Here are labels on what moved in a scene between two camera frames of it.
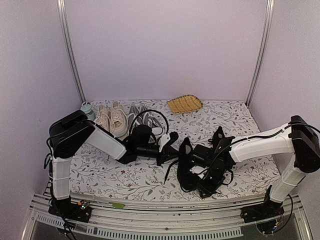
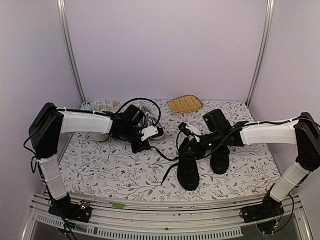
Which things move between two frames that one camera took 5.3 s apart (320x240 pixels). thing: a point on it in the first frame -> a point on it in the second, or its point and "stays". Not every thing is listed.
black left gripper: [169, 153] -> [145, 146]
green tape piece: [117, 205] stays
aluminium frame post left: [61, 5] stays
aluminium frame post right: [269, 13] stays
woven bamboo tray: [184, 104] stays
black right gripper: [209, 190] -> [197, 151]
